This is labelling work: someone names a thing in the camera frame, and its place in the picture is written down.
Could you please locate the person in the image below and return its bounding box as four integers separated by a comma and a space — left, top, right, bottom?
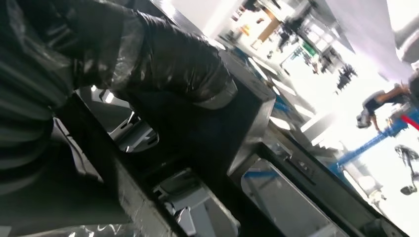
356, 83, 413, 130

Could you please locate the blue metal rack frame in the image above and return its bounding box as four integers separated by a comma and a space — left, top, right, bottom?
329, 108, 419, 172

